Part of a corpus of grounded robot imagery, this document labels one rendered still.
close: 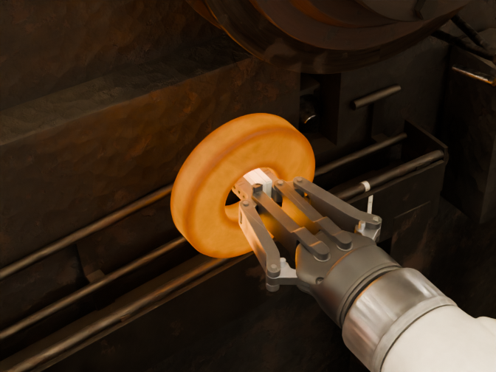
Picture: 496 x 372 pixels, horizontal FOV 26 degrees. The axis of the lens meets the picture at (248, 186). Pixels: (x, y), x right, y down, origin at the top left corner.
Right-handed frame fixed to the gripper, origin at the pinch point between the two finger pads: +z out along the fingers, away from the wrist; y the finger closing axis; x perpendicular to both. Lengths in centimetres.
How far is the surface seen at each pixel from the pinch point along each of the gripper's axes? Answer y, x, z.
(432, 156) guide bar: 30.1, -13.3, 3.8
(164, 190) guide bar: -2.1, -10.2, 12.5
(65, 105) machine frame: -10.7, 2.0, 16.9
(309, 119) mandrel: 19.6, -10.5, 14.7
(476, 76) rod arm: 27.7, 2.9, -2.5
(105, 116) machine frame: -7.6, 1.1, 14.2
